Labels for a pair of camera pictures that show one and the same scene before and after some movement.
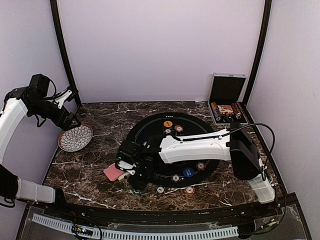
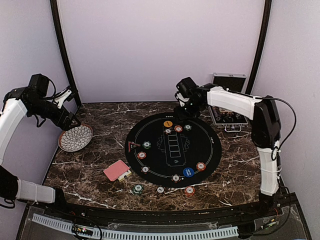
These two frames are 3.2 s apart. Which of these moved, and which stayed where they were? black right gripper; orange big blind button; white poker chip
Moved: black right gripper
Stayed: white poker chip; orange big blind button
